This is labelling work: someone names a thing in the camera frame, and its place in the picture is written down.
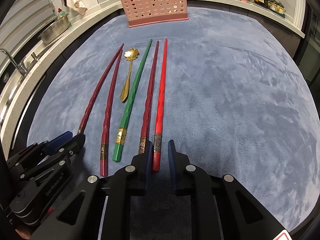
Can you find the stainless steel mixing bowl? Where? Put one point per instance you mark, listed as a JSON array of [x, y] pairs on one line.
[[54, 30]]

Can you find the blue-grey fleece mat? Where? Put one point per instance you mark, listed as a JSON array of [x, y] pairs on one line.
[[235, 103]]

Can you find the stainless steel sink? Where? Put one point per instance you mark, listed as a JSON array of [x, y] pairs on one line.
[[14, 72]]

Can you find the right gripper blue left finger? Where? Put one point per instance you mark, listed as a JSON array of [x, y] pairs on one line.
[[148, 152]]

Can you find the dark red chopstick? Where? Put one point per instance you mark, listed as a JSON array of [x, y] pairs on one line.
[[144, 134], [96, 91], [106, 123]]

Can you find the green seasoning jar rack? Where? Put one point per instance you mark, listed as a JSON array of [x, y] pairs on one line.
[[276, 7]]

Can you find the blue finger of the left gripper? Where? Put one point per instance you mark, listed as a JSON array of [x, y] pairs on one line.
[[60, 140]]

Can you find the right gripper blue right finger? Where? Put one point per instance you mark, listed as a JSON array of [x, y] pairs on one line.
[[171, 158]]

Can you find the gold flower spoon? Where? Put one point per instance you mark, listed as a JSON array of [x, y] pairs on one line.
[[130, 56]]

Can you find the pink plastic utensil basket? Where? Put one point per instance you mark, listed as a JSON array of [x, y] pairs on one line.
[[144, 12]]

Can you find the white hanging dish towel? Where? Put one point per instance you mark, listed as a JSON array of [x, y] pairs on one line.
[[77, 6]]

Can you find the bright red chopstick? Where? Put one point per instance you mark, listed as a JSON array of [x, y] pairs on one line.
[[160, 113]]

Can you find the green chopstick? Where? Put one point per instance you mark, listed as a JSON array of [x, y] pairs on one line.
[[120, 138]]

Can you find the green dish soap bottle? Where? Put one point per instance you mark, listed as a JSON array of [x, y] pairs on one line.
[[61, 13]]

